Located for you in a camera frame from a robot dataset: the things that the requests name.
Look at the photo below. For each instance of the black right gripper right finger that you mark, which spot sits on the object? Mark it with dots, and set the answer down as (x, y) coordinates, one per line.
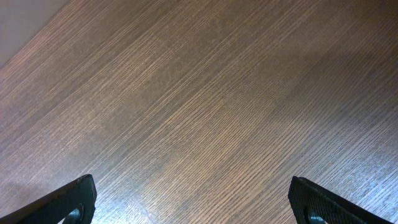
(311, 203)

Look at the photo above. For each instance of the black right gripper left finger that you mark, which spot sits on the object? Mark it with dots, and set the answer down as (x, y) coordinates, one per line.
(72, 203)

